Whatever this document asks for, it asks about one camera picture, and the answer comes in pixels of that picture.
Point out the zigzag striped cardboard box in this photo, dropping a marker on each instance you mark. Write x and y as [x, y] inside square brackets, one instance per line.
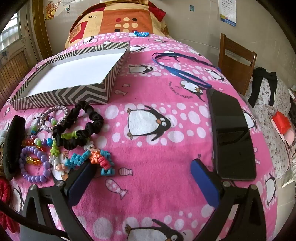
[69, 92]

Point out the wooden chair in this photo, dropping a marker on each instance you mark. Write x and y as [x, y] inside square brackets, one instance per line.
[235, 58]

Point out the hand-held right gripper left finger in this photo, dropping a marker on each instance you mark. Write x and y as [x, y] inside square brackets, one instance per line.
[78, 183]

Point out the black oblong hair clip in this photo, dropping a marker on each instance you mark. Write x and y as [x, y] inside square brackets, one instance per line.
[12, 143]

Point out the red box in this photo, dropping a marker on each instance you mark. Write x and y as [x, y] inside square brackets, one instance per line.
[281, 121]

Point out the window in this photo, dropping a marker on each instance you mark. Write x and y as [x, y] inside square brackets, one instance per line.
[11, 34]

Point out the wall calendar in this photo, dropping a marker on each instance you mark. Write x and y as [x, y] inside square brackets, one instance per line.
[227, 11]

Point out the black fabric scrunchie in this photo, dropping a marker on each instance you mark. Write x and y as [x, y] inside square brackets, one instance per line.
[92, 115]

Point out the black smartphone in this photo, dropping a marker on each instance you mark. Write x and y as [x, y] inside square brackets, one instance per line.
[231, 129]

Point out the cartoon wall sticker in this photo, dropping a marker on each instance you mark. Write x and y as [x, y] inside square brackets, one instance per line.
[52, 11]

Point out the red bow hair clip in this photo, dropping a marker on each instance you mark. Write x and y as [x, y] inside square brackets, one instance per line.
[4, 197]

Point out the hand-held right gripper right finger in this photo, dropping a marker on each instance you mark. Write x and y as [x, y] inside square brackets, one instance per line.
[205, 183]

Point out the black garment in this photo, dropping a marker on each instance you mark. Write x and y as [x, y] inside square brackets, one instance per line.
[261, 78]

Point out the patchwork pillow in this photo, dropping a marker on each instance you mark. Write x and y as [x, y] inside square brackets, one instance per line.
[129, 18]

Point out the pink penguin blanket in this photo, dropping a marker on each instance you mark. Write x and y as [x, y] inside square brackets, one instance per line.
[161, 150]

